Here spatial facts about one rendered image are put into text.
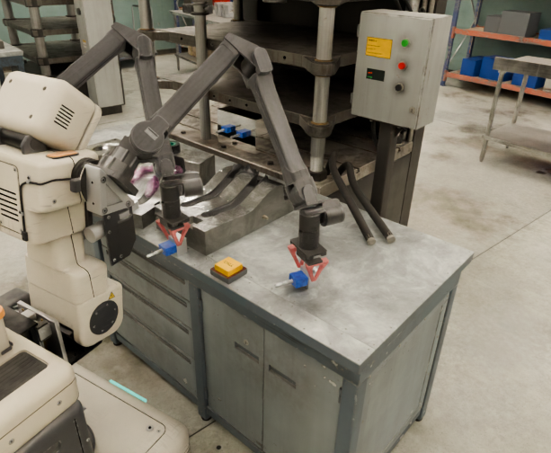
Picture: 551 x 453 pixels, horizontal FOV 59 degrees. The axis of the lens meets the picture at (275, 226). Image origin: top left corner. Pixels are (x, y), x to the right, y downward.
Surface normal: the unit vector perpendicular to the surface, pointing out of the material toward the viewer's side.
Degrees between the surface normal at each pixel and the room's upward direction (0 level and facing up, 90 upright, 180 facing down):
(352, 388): 90
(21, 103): 48
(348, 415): 90
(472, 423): 0
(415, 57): 90
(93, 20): 90
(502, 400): 0
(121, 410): 0
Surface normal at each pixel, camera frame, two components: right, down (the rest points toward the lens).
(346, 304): 0.02, -0.88
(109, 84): 0.64, 0.39
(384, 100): -0.66, 0.35
